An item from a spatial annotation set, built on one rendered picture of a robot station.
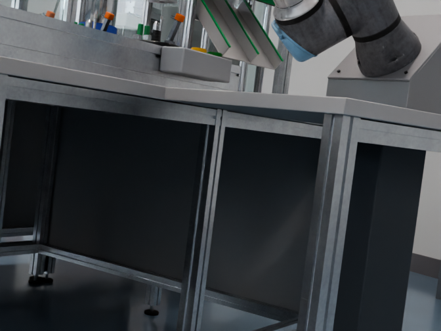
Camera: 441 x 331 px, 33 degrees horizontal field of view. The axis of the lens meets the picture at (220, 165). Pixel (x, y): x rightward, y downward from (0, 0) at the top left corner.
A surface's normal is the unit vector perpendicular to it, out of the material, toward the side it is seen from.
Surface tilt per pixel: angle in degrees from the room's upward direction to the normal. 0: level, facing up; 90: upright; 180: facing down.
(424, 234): 90
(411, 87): 90
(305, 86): 90
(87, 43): 90
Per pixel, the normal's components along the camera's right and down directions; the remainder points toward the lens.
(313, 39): 0.18, 0.55
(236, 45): 0.59, -0.62
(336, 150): -0.79, -0.07
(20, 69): 0.82, 0.13
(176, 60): -0.55, -0.03
